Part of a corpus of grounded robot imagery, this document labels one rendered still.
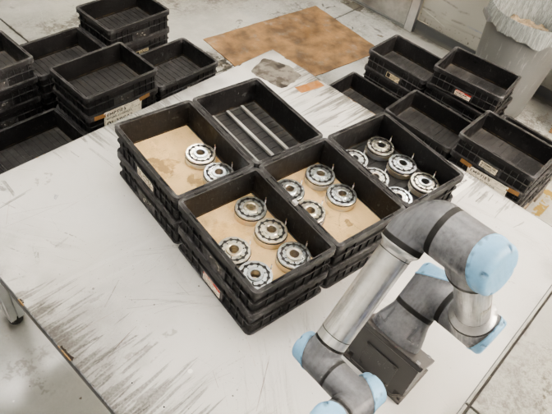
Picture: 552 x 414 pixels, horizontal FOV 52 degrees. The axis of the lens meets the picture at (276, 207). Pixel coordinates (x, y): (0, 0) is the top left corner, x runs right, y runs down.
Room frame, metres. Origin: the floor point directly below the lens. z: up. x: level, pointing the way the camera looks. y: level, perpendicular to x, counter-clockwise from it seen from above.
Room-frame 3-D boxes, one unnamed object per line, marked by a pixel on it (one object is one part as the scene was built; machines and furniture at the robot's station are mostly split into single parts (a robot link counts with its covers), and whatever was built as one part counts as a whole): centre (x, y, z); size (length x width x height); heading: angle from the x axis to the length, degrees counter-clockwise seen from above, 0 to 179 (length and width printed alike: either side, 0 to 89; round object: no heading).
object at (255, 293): (1.09, 0.05, 0.92); 0.40 x 0.30 x 0.02; 46
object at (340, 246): (1.30, -0.16, 0.92); 0.40 x 0.30 x 0.02; 46
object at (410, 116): (2.42, -0.70, 0.31); 0.40 x 0.30 x 0.34; 55
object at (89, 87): (2.15, 0.91, 0.37); 0.40 x 0.30 x 0.45; 145
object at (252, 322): (1.09, 0.05, 0.76); 0.40 x 0.30 x 0.12; 46
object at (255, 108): (1.58, 0.13, 0.87); 0.40 x 0.30 x 0.11; 46
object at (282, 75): (2.23, 0.12, 0.71); 0.22 x 0.19 x 0.01; 55
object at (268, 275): (0.96, 0.02, 0.86); 0.10 x 0.10 x 0.01
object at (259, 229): (1.14, 0.00, 0.86); 0.10 x 0.10 x 0.01
